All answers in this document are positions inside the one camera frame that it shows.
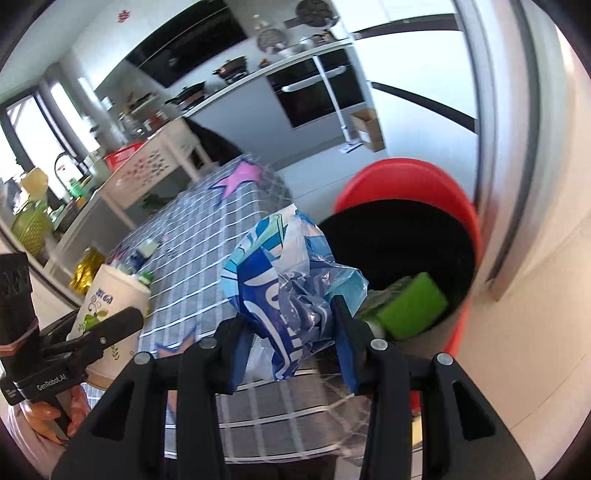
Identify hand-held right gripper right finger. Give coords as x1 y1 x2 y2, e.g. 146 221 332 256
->
330 295 539 480

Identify grey checked tablecloth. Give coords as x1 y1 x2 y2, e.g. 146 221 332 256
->
83 156 372 463

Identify red bin with black liner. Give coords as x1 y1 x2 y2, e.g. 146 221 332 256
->
318 158 484 412

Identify green leafy vegetables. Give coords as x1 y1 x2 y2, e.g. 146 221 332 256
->
140 193 177 209

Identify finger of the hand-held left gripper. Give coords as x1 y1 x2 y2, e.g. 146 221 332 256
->
39 306 145 366

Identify black wok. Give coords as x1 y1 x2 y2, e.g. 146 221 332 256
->
165 82 207 105

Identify white stick vacuum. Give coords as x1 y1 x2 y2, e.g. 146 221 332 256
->
311 54 364 154

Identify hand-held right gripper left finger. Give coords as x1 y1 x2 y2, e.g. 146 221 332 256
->
51 314 257 480

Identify gold foil bag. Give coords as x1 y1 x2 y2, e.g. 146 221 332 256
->
69 248 106 297

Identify cardboard box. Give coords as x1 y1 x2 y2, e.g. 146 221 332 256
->
349 108 387 153

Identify pale yellow jug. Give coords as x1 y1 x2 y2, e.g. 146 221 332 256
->
20 167 50 200

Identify dark round wall tray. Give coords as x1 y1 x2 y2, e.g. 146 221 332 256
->
295 0 334 25

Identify yellow green sponge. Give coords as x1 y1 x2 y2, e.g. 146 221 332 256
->
375 272 450 341

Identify white refrigerator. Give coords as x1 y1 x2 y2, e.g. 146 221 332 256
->
341 0 482 136

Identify grey round steamer rack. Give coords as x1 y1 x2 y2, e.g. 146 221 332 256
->
257 27 288 52

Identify grey sliding door frame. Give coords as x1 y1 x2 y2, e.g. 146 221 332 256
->
451 0 560 303

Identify person's left hand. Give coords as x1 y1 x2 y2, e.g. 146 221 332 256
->
28 387 89 446

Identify black faucet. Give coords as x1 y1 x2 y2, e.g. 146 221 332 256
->
54 152 87 186

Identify red plastic basket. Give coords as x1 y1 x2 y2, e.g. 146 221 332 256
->
103 141 145 169

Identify blue plastic bag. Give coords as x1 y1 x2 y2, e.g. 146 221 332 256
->
221 206 369 382

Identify dark clay pot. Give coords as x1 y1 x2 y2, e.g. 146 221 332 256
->
212 56 249 80

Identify black built-in oven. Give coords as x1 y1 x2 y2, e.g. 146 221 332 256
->
266 48 366 129

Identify black cloth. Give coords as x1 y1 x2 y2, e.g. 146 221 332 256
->
184 117 242 163

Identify green colander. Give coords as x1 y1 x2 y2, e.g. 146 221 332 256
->
11 202 52 258

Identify white perforated side table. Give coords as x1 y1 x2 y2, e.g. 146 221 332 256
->
98 117 214 228

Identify white paper cup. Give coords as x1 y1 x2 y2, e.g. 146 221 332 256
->
66 265 152 385

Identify black range hood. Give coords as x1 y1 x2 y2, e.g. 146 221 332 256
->
125 0 249 89

